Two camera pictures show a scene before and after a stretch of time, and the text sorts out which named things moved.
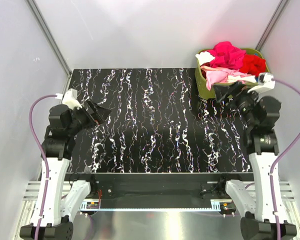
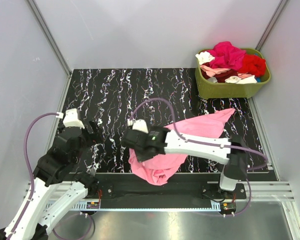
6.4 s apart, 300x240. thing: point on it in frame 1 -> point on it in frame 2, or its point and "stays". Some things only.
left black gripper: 101,114 -> 95,137
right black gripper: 223,91 -> 141,157
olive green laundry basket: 202,88 stays
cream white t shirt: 232,78 stays
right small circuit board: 227,206 stays
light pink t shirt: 217,75 -> 161,169
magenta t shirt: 226,56 stays
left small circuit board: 92,205 stays
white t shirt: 204,57 stays
